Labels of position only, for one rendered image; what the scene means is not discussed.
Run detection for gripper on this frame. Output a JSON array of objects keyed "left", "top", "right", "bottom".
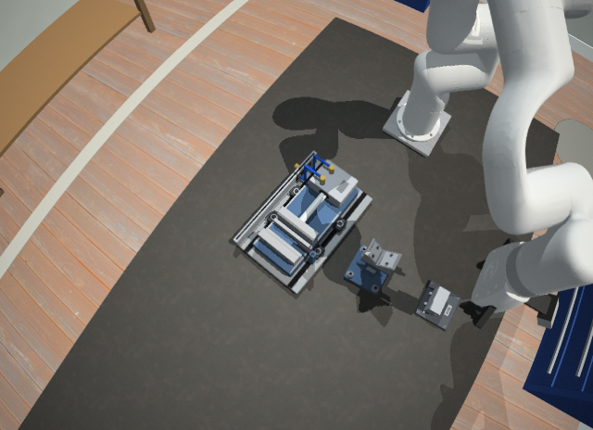
[{"left": 459, "top": 238, "right": 530, "bottom": 329}]

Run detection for white flat bar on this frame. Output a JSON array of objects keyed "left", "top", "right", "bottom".
[{"left": 273, "top": 218, "right": 310, "bottom": 248}]

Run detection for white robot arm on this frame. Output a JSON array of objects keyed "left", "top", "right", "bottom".
[{"left": 397, "top": 0, "right": 593, "bottom": 329}]

